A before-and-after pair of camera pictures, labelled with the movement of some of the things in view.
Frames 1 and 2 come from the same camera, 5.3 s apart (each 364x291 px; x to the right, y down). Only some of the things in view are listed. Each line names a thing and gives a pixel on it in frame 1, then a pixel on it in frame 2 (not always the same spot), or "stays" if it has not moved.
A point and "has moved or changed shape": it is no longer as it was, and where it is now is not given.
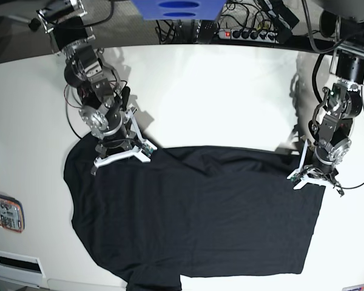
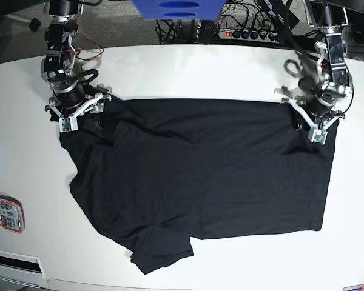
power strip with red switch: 249,35 stays
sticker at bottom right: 356,287 stays
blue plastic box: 179,10 stays
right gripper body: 313,174 → 301,119
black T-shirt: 189,211 has moved or changed shape
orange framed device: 5,211 stays
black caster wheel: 34,23 stays
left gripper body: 133,145 → 95,104
